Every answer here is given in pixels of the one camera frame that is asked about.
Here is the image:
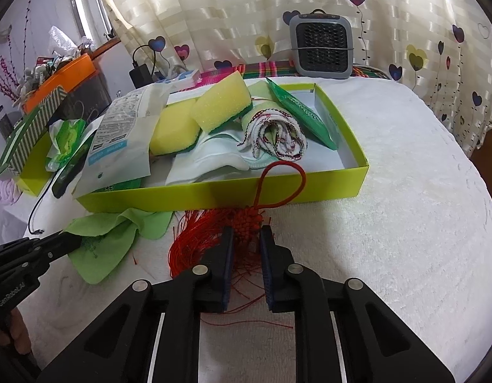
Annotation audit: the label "black smartphone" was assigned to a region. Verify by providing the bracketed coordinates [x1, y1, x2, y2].
[51, 131, 95, 199]

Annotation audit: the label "black power adapter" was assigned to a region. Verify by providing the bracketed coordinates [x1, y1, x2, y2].
[129, 44, 155, 89]

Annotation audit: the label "grey portable heater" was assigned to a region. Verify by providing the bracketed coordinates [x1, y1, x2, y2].
[288, 9, 354, 79]

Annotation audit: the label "black charging cable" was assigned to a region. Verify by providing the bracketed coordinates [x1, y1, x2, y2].
[26, 182, 57, 237]

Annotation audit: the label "white blue power strip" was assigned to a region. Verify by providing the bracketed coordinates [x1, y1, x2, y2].
[156, 70, 201, 94]

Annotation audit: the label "orange storage box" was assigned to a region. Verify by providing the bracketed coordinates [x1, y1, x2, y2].
[22, 54, 96, 114]

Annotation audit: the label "green striped gift box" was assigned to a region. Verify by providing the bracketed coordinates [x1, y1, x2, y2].
[0, 86, 67, 181]

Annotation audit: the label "red tassel knot ornament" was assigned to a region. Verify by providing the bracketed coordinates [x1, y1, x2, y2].
[167, 161, 307, 294]

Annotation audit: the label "yellow green sponge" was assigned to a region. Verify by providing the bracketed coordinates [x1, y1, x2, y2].
[190, 71, 252, 133]
[149, 99, 201, 156]

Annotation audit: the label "white printed plastic package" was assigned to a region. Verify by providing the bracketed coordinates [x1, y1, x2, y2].
[73, 83, 170, 198]

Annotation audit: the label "person's left hand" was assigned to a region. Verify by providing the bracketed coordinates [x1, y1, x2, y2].
[0, 308, 31, 355]

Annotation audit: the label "light green cloth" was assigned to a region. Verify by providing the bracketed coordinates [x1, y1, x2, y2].
[64, 207, 172, 284]

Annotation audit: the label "pink flower branches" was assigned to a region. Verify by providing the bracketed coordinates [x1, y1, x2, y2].
[0, 0, 33, 106]

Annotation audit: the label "green tea packet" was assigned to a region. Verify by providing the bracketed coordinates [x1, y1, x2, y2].
[267, 78, 337, 150]

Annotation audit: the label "plaid colourful cloth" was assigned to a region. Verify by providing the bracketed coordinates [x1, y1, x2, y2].
[196, 61, 391, 87]

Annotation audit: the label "lime green shallow box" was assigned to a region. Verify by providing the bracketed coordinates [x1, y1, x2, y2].
[78, 78, 369, 213]

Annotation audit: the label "cream heart pattern curtain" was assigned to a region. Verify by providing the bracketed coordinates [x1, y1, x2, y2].
[103, 0, 492, 154]

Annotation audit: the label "rolled green patterned towel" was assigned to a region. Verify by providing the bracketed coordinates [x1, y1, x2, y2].
[238, 81, 307, 162]

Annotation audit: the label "white cloth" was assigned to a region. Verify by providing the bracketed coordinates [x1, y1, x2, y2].
[165, 129, 275, 185]

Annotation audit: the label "yellow green flat box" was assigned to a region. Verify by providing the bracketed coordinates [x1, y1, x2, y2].
[16, 132, 53, 196]

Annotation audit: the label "green white tissue pack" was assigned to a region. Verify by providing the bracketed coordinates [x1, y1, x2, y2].
[45, 118, 87, 172]

